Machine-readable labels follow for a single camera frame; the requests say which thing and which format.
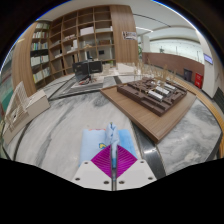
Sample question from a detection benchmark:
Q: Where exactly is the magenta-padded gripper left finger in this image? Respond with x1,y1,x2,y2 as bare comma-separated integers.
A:
71,144,113,192

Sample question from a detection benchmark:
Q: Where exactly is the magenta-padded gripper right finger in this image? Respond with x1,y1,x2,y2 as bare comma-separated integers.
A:
113,144,158,192

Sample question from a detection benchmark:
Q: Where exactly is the light blue printed towel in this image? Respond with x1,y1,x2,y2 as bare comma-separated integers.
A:
78,122,138,168

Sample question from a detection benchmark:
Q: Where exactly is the brown architectural model on board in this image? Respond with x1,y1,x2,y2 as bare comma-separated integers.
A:
99,77,198,144

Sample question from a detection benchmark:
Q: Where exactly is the white architectural model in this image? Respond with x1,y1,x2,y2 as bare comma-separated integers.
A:
1,80,51,145

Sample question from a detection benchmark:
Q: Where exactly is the curved wooden slat bench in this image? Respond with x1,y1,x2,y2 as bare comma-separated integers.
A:
173,78,224,159

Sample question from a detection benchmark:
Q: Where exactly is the pale wooden stick model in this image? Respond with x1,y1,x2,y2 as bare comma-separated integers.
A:
133,59,178,86

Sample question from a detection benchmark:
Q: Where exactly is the black building model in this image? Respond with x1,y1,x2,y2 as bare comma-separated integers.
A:
72,59,104,84

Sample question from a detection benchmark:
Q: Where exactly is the small white building model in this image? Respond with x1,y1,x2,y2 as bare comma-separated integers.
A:
101,63,136,77

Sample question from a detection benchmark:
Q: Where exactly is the black bin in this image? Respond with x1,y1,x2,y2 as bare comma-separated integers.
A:
183,68,193,83

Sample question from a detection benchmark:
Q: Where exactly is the red bin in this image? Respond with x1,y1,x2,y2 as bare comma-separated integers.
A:
194,72,204,89

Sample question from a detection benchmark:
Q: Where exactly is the glass-fronted bookcase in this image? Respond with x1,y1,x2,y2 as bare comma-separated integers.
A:
0,43,16,121

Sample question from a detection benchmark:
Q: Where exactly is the wooden shelf unit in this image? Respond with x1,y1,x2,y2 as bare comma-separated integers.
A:
11,3,140,98

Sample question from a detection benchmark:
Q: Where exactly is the straight ceiling light bar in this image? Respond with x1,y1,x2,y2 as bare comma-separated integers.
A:
134,26,154,33

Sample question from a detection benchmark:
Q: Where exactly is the wall screen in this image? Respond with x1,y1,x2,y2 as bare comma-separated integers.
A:
203,53,214,65

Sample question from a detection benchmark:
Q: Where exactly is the white wall sign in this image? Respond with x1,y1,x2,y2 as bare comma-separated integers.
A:
121,30,138,42

